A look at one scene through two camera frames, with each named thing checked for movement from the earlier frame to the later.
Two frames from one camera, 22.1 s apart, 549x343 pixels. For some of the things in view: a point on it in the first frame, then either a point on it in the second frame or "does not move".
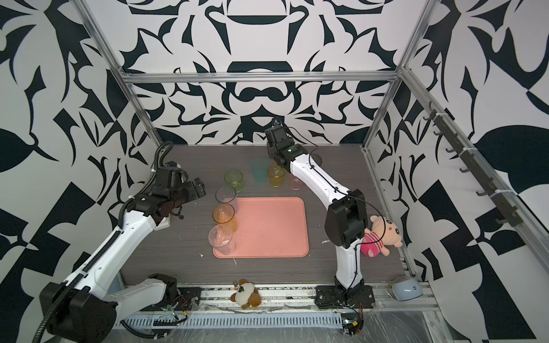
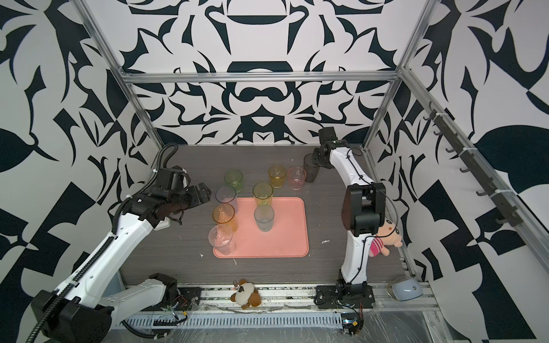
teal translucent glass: x=260 y=169 → x=264 y=215
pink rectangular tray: x=270 y=227 does not move
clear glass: x=221 y=237 does not move
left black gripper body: x=187 y=191 does not move
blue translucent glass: x=227 y=194 does not move
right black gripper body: x=274 y=151 → x=323 y=163
